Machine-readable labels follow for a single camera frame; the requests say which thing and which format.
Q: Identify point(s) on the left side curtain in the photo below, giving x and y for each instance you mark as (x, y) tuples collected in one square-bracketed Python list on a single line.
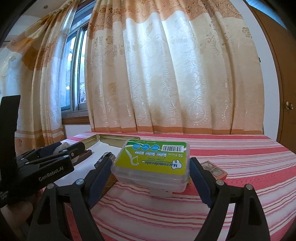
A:
[(31, 64)]

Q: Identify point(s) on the window with metal frame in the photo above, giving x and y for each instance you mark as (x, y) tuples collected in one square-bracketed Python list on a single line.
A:
[(72, 75)]

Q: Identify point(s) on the person's left hand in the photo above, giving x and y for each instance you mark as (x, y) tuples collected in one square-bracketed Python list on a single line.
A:
[(16, 216)]

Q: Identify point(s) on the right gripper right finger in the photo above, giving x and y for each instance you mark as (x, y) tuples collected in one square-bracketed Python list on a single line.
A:
[(248, 220)]

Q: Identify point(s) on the copper card box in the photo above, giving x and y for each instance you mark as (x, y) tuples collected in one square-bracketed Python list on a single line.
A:
[(217, 172)]

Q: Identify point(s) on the brown wooden comb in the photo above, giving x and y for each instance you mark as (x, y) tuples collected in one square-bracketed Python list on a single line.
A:
[(81, 157)]

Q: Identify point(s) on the white paper tray liner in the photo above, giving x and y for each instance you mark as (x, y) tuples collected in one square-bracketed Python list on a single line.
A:
[(82, 169)]

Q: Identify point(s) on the brown wooden door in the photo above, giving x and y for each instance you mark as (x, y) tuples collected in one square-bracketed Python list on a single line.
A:
[(279, 80)]

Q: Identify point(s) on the brass door knob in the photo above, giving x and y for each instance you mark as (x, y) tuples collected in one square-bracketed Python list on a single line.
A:
[(289, 106)]

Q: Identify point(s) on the gold metal tin tray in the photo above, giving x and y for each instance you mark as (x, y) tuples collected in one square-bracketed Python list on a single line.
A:
[(110, 139)]

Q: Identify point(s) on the cream floral curtain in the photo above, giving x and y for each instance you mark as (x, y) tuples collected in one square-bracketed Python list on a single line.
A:
[(172, 67)]

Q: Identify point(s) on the red striped tablecloth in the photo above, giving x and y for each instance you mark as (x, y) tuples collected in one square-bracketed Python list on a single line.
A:
[(129, 212)]

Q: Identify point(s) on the green floss pick box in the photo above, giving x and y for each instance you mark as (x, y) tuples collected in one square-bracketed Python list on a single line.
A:
[(156, 165)]

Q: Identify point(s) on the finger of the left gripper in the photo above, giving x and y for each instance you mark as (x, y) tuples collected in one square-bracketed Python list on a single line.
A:
[(45, 154), (74, 151)]

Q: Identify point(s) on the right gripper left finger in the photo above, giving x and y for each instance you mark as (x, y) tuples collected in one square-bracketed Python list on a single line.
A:
[(50, 219)]

